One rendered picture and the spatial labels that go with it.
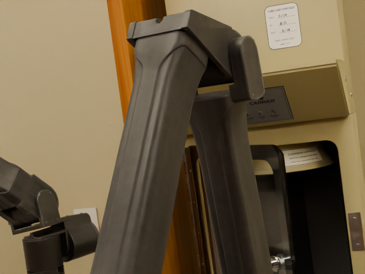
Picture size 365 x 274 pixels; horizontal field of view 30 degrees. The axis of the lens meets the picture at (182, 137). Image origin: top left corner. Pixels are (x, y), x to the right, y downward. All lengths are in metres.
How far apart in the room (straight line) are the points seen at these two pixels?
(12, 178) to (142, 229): 0.48
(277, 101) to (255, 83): 0.45
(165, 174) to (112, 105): 1.22
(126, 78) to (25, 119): 0.76
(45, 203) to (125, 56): 0.34
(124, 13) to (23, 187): 0.39
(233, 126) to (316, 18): 0.54
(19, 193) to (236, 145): 0.41
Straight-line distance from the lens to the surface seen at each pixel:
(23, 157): 1.99
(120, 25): 1.26
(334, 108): 1.21
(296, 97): 1.19
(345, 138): 1.26
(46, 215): 1.06
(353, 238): 1.28
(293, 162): 1.29
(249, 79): 0.73
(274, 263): 1.10
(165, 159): 0.63
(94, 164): 1.88
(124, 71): 1.26
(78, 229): 1.12
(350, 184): 1.27
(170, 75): 0.66
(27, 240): 1.09
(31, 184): 1.06
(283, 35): 1.27
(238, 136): 0.76
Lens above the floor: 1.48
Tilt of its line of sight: 3 degrees down
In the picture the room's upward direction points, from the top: 8 degrees counter-clockwise
